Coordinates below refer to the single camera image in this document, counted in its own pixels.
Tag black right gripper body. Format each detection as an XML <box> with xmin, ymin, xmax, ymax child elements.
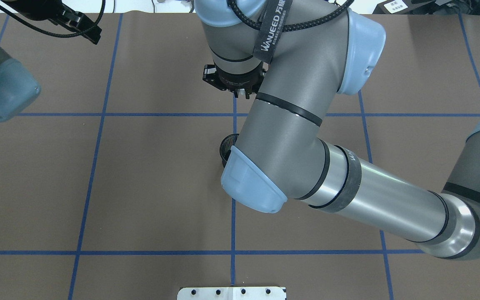
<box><xmin>202</xmin><ymin>63</ymin><xmax>266</xmax><ymax>99</ymax></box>

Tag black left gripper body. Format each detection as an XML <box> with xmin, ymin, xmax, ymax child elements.
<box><xmin>2</xmin><ymin>0</ymin><xmax>102</xmax><ymax>45</ymax></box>

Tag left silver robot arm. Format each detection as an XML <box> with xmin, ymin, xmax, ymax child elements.
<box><xmin>0</xmin><ymin>0</ymin><xmax>106</xmax><ymax>122</ymax></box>

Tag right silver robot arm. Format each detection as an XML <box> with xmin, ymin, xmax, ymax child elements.
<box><xmin>194</xmin><ymin>0</ymin><xmax>480</xmax><ymax>260</ymax></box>

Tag black mesh pen holder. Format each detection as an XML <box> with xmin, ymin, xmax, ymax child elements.
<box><xmin>219</xmin><ymin>133</ymin><xmax>239</xmax><ymax>168</ymax></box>

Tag blue tape grid lines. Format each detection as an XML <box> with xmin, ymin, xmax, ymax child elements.
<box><xmin>0</xmin><ymin>12</ymin><xmax>480</xmax><ymax>300</ymax></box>

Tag dark box with label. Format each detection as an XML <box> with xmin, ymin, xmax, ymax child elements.
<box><xmin>372</xmin><ymin>0</ymin><xmax>410</xmax><ymax>15</ymax></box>

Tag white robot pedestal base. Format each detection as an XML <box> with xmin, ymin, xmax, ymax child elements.
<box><xmin>177</xmin><ymin>286</ymin><xmax>287</xmax><ymax>300</ymax></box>

